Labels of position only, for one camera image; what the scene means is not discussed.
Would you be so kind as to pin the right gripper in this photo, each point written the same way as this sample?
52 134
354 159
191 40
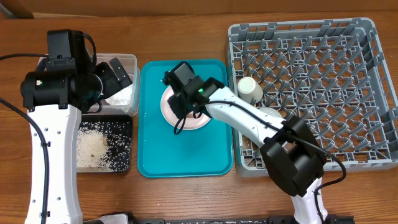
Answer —
177 102

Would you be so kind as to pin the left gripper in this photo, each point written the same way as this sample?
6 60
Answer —
114 84

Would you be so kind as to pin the pink plate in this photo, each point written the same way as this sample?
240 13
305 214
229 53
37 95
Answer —
191 122

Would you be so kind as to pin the white napkin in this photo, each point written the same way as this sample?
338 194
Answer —
121 98

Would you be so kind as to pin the cream paper cup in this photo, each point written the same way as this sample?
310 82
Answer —
249 90

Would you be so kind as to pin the rice leftovers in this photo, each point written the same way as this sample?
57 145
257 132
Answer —
91 149

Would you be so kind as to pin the grey bowl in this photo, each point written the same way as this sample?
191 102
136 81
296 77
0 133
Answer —
270 112

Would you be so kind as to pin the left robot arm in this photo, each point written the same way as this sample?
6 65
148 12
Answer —
53 194

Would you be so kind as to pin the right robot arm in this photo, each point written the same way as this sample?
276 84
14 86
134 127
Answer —
293 158

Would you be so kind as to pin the grey dishwasher rack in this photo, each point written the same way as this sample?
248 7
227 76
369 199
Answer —
332 74

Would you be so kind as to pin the clear plastic bin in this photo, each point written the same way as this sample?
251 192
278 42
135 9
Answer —
130 62

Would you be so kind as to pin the teal serving tray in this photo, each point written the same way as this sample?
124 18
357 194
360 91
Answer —
205 151

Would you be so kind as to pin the black tray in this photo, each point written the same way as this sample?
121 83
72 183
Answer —
124 124

